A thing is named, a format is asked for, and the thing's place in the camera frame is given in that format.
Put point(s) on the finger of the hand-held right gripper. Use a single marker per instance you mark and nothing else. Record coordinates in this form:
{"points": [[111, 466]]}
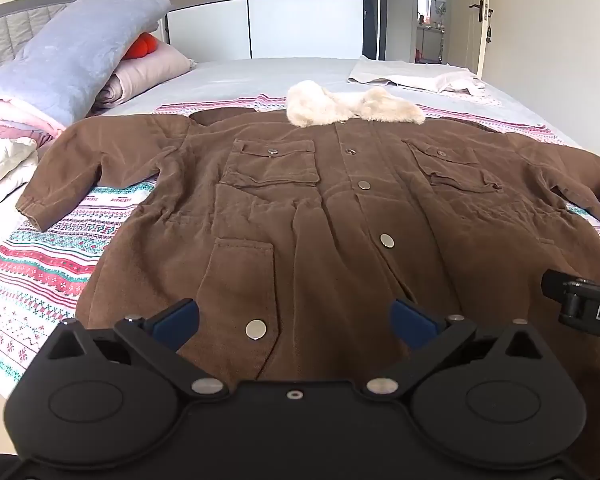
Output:
{"points": [[562, 286]]}

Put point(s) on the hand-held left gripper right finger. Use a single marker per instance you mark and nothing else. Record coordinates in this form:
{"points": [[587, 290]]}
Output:
{"points": [[411, 322]]}

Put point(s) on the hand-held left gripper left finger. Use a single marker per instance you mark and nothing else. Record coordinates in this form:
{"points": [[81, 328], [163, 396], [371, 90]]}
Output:
{"points": [[176, 321]]}

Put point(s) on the brown jacket with fur collar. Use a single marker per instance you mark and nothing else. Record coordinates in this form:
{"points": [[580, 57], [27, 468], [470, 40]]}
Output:
{"points": [[330, 240]]}

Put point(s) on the patterned red green blanket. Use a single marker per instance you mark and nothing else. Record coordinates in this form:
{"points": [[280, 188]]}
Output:
{"points": [[45, 260]]}

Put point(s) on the white quilt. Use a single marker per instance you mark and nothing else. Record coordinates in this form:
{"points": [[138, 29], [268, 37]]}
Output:
{"points": [[0, 165]]}

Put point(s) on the folded white cloth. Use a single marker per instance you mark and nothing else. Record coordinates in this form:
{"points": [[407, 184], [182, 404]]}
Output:
{"points": [[410, 74]]}

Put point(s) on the beige pillow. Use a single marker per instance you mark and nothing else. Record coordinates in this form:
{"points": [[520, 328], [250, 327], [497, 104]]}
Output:
{"points": [[150, 72]]}

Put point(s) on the beige door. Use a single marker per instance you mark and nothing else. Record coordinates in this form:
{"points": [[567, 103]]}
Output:
{"points": [[480, 45]]}

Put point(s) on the bed with grey sheet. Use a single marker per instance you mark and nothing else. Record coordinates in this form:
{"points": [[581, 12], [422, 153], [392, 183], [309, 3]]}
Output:
{"points": [[260, 77]]}

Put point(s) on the folded pink blanket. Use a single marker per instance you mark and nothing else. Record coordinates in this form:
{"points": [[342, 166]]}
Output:
{"points": [[10, 116]]}

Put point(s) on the hanging keys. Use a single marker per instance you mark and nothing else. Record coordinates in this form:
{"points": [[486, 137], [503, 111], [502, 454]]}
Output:
{"points": [[489, 27]]}

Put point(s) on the orange plush toy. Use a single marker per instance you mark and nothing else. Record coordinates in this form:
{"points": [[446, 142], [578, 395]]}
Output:
{"points": [[141, 46]]}

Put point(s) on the folded light blue blanket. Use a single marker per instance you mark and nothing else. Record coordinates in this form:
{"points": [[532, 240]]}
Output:
{"points": [[70, 60]]}

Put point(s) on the white and grey wardrobe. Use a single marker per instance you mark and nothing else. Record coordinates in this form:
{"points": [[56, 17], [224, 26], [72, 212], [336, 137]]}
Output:
{"points": [[290, 15]]}

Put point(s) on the grey quilted headboard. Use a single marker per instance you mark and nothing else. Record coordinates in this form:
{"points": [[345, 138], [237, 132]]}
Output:
{"points": [[5, 35]]}

